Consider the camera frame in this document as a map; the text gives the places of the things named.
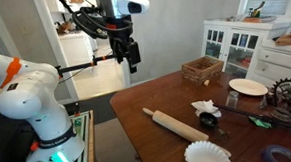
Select white glass-door cabinet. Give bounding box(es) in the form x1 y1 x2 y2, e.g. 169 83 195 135
198 14 291 82

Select white paper coffee filter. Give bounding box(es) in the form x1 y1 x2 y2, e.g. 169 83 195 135
183 139 233 162

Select small black measuring cup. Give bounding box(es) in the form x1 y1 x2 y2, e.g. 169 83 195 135
198 110 228 138

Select brown tray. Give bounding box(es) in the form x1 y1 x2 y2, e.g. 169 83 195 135
241 14 278 25

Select cream round plate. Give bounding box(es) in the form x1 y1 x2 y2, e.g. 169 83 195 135
228 77 269 99

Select small black red clamp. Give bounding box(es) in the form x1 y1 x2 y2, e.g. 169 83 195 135
72 101 82 118

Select utensils in holder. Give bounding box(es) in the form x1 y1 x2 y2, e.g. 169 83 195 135
247 1 267 20

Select white drawer dresser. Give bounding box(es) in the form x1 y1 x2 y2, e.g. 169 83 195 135
243 37 291 91

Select black gear-shaped ornament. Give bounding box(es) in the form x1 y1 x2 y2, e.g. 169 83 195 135
270 76 291 117

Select black box beside robot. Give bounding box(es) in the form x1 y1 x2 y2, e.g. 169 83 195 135
0 110 38 162

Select brown object on counter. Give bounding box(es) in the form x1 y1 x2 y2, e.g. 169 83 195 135
55 20 74 36

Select crumpled white tissue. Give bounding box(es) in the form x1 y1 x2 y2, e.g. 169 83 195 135
191 98 223 120

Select black tripod rod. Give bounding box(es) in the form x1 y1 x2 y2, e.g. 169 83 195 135
215 98 291 139

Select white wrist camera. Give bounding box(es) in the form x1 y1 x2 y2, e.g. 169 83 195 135
116 0 151 16

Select blue tape roll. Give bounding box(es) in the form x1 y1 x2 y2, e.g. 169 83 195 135
260 143 291 162

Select green plastic piece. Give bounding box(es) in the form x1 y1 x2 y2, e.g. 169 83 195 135
247 113 273 131

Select white kitchen counter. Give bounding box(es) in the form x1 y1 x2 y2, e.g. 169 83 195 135
57 29 97 68

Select dark round metal base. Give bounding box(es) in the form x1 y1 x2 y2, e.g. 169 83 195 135
269 105 291 125

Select black pole with orange clips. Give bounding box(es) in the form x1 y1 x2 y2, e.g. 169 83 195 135
54 52 120 78

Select small clear glass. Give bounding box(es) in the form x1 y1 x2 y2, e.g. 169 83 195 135
257 94 270 110

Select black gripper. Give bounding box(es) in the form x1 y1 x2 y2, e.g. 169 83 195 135
107 13 142 76

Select wooden rolling pin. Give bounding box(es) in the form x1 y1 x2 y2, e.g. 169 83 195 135
142 104 211 145

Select woven wooden basket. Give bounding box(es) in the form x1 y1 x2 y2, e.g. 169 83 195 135
180 55 226 86

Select glass shaker jar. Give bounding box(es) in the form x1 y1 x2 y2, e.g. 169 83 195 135
224 89 241 110

